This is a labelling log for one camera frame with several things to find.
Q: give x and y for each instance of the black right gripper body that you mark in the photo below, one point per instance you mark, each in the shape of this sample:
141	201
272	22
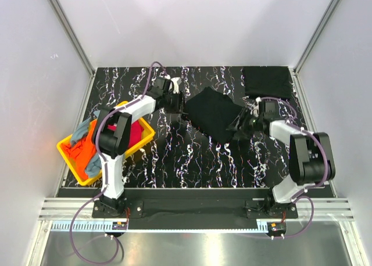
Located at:
250	126

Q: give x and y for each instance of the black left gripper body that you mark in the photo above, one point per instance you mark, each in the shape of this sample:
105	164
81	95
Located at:
174	102

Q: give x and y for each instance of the black t-shirt with blue logo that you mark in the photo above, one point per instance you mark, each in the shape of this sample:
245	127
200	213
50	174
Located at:
212	112

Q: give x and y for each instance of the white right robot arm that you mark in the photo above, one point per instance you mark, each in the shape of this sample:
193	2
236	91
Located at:
311	162

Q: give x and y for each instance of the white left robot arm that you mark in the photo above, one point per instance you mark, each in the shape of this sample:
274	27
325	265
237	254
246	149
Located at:
112	191

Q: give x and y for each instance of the folded black t-shirt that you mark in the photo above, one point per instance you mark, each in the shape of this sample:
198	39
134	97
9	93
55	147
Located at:
271	81

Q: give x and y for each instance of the red t-shirt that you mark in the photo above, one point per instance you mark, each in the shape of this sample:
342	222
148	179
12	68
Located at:
122	136

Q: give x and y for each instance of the light blue grey t-shirt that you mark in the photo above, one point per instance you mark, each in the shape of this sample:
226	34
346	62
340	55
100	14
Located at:
84	130

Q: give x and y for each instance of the orange t-shirt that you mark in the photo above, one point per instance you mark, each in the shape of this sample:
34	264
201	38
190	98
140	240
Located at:
84	160

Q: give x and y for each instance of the yellow plastic bin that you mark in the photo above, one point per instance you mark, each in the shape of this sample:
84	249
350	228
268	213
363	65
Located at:
147	136

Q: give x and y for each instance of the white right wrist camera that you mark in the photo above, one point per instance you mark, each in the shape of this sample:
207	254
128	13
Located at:
255	110

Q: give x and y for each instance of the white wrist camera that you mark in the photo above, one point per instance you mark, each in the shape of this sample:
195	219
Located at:
174	86
255	110

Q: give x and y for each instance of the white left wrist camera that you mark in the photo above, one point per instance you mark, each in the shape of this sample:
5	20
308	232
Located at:
174	86

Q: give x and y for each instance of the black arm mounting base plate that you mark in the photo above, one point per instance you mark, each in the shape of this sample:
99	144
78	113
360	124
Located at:
141	208

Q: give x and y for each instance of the aluminium frame post left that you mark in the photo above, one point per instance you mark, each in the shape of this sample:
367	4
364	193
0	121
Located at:
63	20

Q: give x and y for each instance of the aluminium frame post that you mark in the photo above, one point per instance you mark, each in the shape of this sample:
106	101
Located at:
325	19
63	20

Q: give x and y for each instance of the aluminium frame post right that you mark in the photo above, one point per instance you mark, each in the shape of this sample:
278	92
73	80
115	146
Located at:
325	19

